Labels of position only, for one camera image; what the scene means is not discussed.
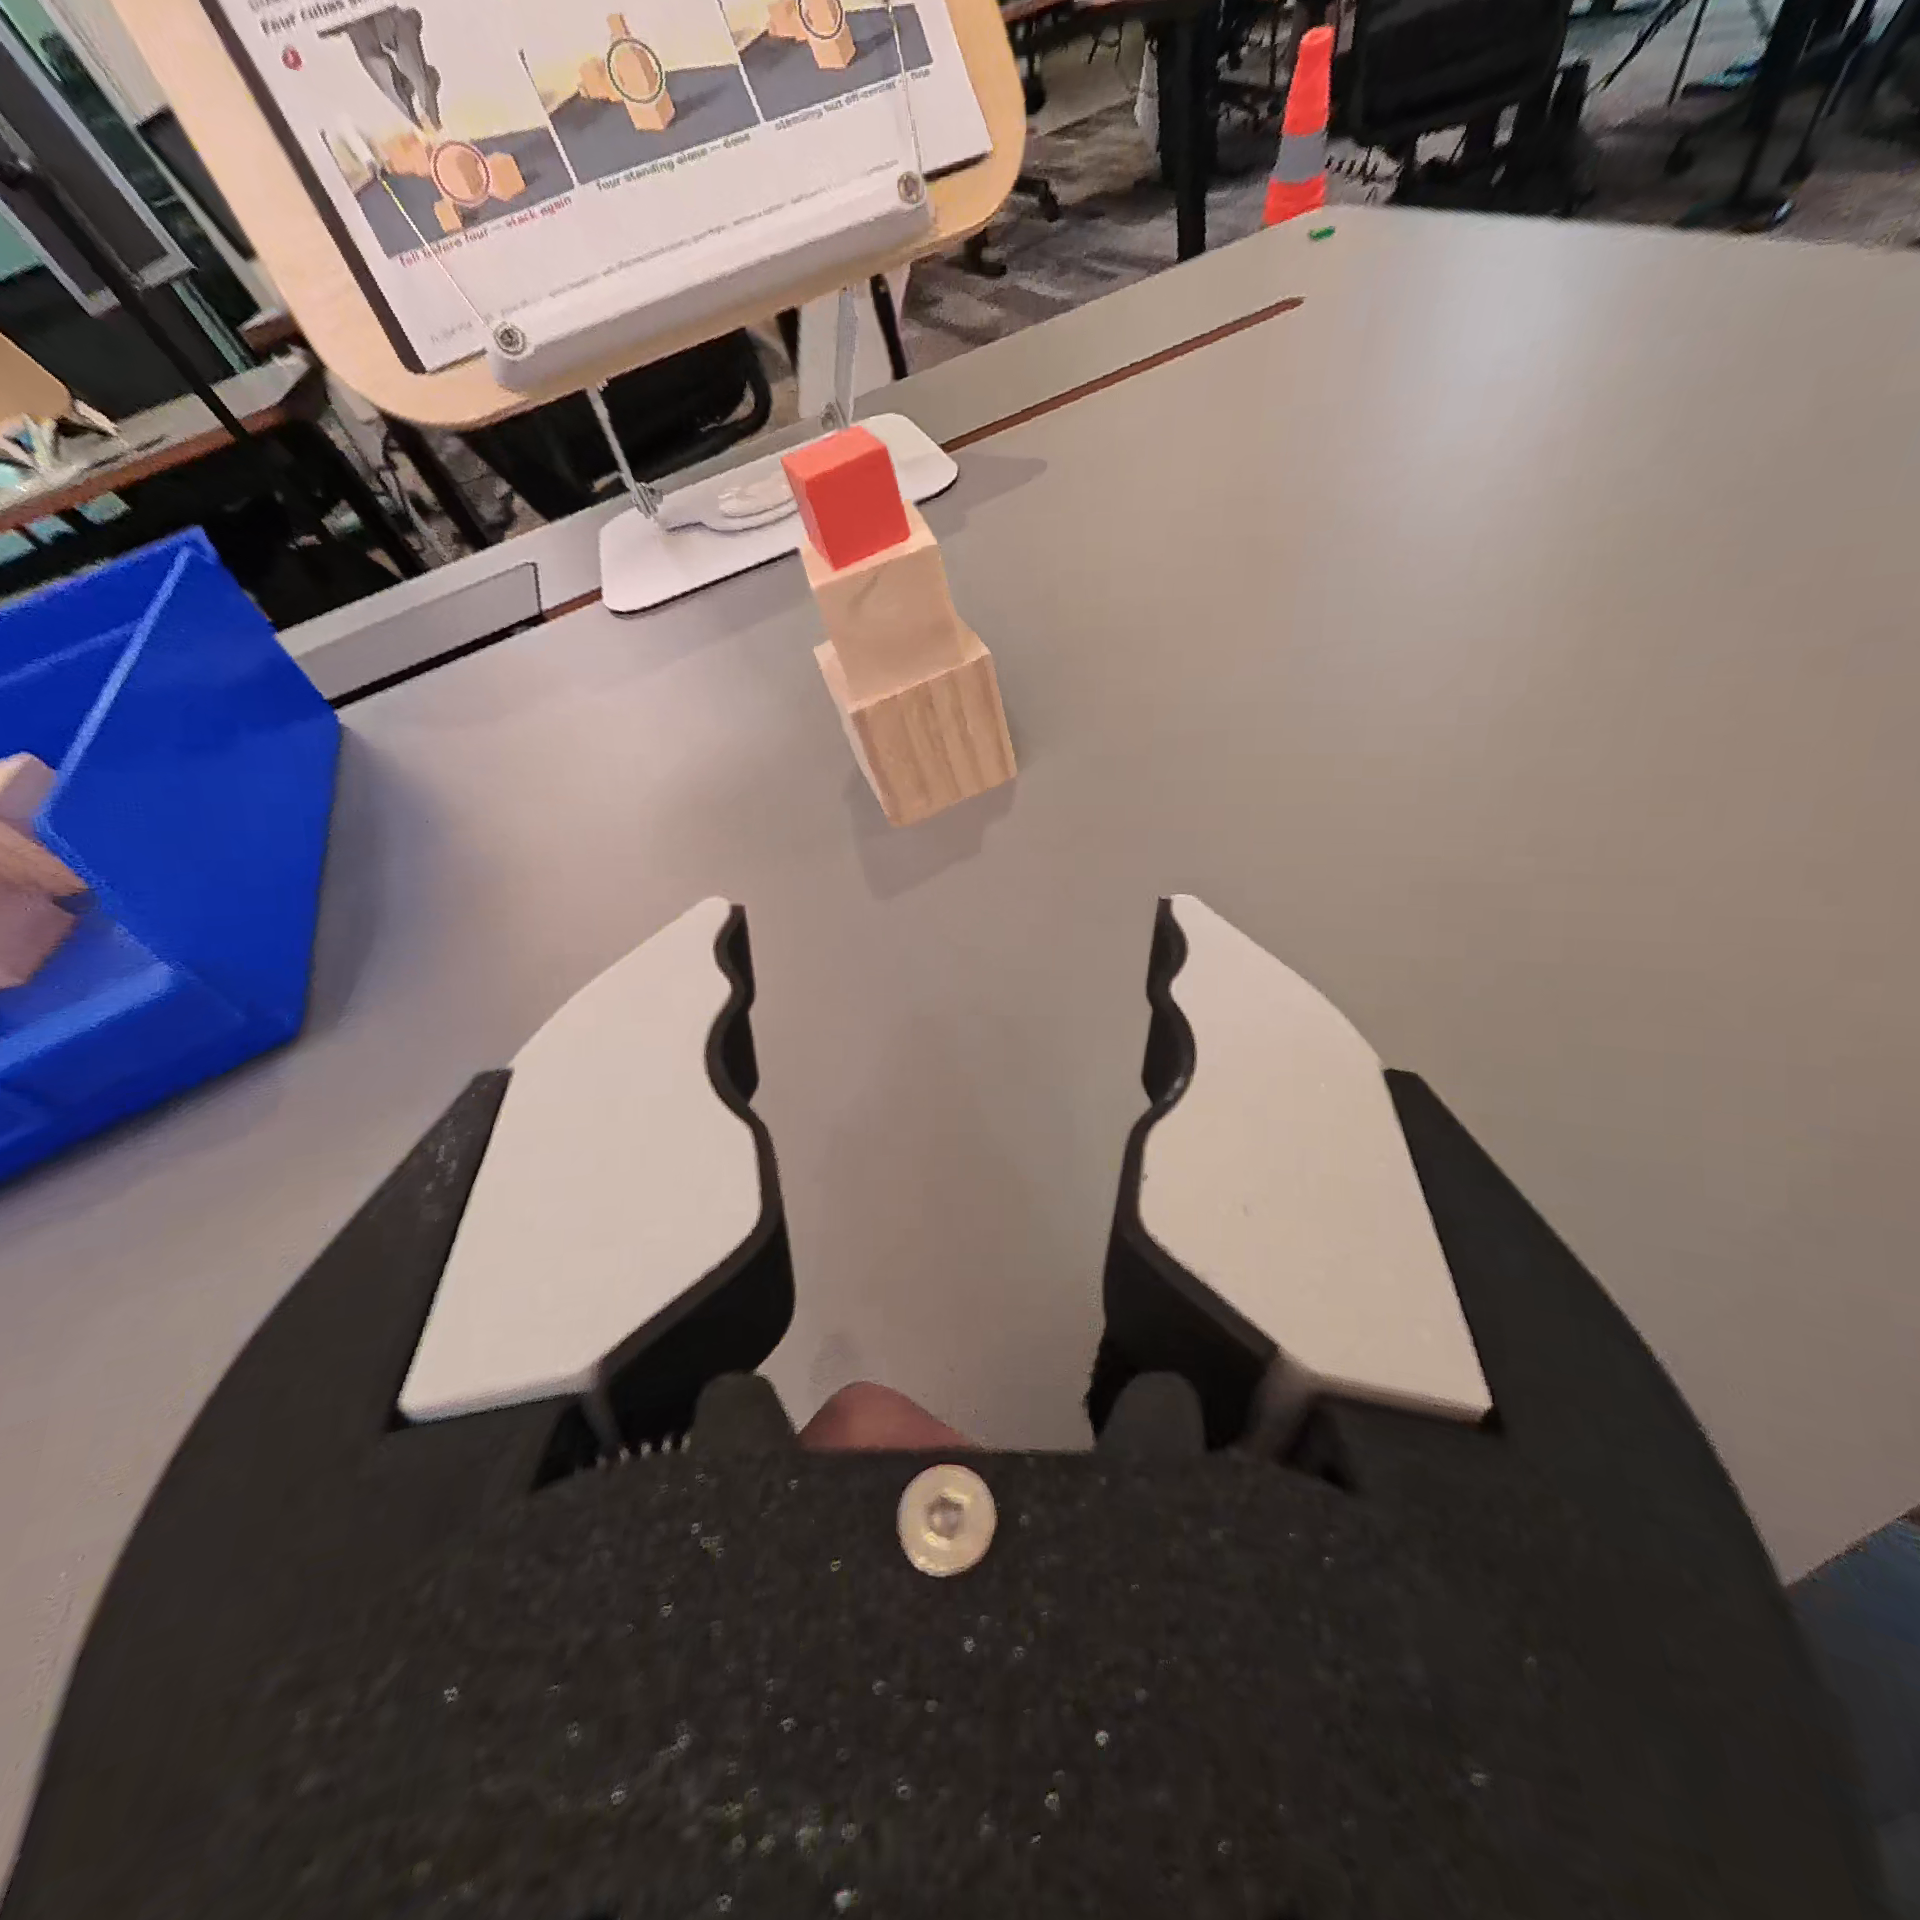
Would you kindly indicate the white instruction sheet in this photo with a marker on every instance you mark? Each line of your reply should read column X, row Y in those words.
column 602, row 121

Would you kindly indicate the wooden display board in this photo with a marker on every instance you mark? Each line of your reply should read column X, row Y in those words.
column 180, row 151

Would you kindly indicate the blue plastic bin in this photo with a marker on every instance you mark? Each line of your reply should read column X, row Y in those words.
column 180, row 871

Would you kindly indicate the orange striped traffic cone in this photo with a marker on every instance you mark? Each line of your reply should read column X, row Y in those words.
column 1304, row 135

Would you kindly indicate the black office chair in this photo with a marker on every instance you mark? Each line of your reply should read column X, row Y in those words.
column 630, row 421
column 1470, row 105

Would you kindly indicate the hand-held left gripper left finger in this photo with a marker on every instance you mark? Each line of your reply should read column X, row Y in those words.
column 585, row 1200

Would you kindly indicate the red wooden cube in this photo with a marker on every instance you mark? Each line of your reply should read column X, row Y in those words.
column 850, row 502

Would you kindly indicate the brown wooden desk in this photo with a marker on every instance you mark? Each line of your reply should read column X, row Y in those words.
column 152, row 450

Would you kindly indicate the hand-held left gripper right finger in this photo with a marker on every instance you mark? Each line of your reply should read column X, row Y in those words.
column 1314, row 1200

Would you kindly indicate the large wooden cube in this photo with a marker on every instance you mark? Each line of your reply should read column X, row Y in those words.
column 25, row 813
column 930, row 736

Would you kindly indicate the pale board on stand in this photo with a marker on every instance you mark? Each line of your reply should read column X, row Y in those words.
column 29, row 405

